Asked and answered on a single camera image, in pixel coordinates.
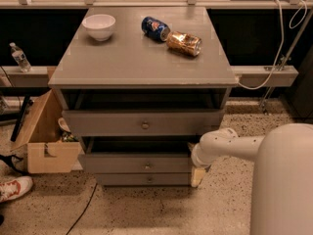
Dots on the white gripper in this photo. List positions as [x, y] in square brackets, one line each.
[198, 157]

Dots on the clear plastic water bottle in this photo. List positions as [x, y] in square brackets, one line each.
[20, 57]

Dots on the white ceramic bowl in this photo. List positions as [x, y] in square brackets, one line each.
[99, 26]

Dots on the grey drawer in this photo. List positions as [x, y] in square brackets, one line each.
[149, 154]
[138, 123]
[140, 179]

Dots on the grey metal ledge beam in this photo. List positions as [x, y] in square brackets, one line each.
[250, 76]

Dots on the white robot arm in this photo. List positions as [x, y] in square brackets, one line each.
[282, 183]

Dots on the grey bottom drawer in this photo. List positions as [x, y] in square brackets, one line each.
[140, 179]

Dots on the wooden box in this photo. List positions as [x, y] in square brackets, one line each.
[41, 136]

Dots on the white red sneaker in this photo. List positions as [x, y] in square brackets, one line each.
[15, 188]

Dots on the blue soda can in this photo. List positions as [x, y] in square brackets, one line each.
[155, 29]

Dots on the grey drawer cabinet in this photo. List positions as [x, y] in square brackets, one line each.
[131, 72]

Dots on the grey top drawer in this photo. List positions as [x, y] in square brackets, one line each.
[138, 123]

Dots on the gold crushed can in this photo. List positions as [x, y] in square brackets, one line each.
[184, 43]

